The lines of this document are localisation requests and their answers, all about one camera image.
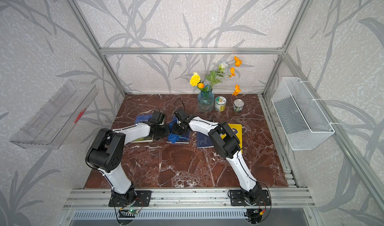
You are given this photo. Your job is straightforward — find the glass vase teal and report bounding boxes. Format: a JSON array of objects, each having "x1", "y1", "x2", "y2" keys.
[{"x1": 198, "y1": 90, "x2": 215, "y2": 113}]

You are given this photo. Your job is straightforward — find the yellow book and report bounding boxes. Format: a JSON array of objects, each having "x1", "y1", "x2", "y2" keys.
[{"x1": 228, "y1": 124, "x2": 243, "y2": 153}]

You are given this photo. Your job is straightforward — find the open silver tin can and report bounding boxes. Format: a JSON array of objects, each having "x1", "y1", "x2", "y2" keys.
[{"x1": 233, "y1": 99, "x2": 245, "y2": 113}]

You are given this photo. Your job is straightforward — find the dark navy Chinese book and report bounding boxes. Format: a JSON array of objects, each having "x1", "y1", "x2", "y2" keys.
[{"x1": 197, "y1": 132, "x2": 214, "y2": 149}]

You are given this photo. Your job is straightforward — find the white wire basket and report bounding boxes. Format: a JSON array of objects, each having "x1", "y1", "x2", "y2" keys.
[{"x1": 272, "y1": 77, "x2": 335, "y2": 151}]

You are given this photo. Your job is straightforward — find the yellow orange flower bouquet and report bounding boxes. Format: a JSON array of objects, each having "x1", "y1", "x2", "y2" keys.
[{"x1": 190, "y1": 56, "x2": 243, "y2": 93}]

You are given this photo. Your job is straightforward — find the blue cloth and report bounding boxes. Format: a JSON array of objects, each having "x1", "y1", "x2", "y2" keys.
[{"x1": 167, "y1": 134, "x2": 180, "y2": 144}]

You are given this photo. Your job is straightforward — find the Animal Farm book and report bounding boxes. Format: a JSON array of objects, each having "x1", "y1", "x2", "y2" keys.
[{"x1": 134, "y1": 115, "x2": 153, "y2": 143}]

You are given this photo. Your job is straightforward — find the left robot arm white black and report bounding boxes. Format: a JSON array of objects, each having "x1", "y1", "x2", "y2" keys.
[{"x1": 85, "y1": 111, "x2": 170, "y2": 202}]

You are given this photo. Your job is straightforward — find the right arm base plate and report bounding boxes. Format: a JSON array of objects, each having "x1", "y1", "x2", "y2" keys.
[{"x1": 228, "y1": 190, "x2": 272, "y2": 207}]

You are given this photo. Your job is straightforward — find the clear acrylic shelf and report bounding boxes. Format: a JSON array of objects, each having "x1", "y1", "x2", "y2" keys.
[{"x1": 10, "y1": 80, "x2": 98, "y2": 150}]

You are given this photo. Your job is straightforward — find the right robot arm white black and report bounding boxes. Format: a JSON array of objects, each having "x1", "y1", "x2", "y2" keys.
[{"x1": 173, "y1": 108, "x2": 262, "y2": 206}]

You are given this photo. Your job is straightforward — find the left circuit board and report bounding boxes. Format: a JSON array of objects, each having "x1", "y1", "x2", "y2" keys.
[{"x1": 118, "y1": 208, "x2": 143, "y2": 218}]

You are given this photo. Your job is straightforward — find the green white tin can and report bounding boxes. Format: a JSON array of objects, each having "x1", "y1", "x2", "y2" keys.
[{"x1": 215, "y1": 96, "x2": 227, "y2": 112}]

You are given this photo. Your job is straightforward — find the Little Prince blue book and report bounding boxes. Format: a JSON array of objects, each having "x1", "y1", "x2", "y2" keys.
[{"x1": 169, "y1": 116, "x2": 190, "y2": 144}]

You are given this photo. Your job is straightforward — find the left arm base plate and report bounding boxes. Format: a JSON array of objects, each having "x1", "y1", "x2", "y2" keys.
[{"x1": 108, "y1": 190, "x2": 152, "y2": 208}]

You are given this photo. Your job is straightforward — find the aluminium front rail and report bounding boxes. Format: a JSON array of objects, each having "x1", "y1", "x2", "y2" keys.
[{"x1": 63, "y1": 188, "x2": 315, "y2": 210}]

